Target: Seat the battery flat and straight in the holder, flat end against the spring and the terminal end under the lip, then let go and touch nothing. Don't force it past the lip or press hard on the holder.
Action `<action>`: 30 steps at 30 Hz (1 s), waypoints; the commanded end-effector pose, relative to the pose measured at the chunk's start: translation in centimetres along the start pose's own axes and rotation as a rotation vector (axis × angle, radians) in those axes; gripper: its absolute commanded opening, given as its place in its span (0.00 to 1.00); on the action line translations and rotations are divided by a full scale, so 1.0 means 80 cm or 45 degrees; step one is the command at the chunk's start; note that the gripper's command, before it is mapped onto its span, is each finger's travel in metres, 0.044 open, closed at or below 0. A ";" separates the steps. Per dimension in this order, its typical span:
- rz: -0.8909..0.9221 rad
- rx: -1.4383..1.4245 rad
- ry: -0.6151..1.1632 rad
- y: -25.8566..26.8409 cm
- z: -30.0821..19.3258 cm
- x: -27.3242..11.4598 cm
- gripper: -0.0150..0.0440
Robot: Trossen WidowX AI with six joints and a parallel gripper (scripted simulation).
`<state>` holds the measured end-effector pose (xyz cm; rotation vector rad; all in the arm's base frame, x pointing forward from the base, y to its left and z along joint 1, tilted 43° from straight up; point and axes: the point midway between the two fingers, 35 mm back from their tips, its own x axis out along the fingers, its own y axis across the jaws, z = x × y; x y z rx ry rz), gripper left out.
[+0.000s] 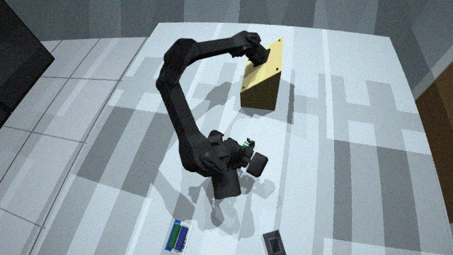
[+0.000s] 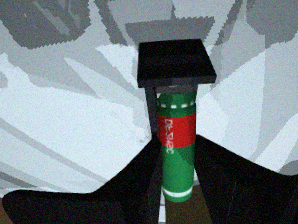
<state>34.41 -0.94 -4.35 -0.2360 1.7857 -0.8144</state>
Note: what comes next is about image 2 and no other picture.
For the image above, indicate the green and red battery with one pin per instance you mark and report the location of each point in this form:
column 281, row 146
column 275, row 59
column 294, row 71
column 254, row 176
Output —
column 176, row 130

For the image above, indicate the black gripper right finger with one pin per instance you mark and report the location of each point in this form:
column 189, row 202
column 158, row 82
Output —
column 240, row 192

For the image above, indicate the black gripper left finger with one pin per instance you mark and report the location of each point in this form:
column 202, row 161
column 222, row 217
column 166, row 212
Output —
column 130, row 197

